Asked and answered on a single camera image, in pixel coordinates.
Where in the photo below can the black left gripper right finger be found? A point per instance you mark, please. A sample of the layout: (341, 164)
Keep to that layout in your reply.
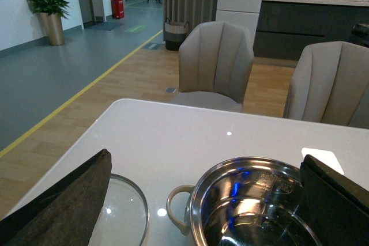
(334, 206)

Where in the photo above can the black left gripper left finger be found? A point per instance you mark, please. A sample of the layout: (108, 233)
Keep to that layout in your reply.
(65, 213)

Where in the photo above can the glass pot lid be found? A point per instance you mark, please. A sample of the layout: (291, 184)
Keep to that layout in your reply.
(124, 217)

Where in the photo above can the white electric cooking pot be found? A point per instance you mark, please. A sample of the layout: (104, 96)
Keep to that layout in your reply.
(244, 201)

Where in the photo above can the beige chair right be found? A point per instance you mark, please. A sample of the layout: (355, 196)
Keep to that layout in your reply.
(330, 85)

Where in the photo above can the beige chair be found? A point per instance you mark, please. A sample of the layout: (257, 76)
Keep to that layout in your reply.
(330, 85)
(215, 62)

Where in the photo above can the dark kitchen counter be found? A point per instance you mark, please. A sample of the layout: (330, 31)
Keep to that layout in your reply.
(285, 27)

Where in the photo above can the beige chair left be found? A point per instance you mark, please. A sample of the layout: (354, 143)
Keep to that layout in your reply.
(215, 62)

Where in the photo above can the potted green plant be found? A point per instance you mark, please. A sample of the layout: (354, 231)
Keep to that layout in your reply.
(51, 13)

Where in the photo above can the woven laundry basket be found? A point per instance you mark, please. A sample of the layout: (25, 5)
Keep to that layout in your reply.
(175, 34)

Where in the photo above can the red fire extinguisher box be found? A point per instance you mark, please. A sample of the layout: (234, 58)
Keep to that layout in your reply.
(117, 9)

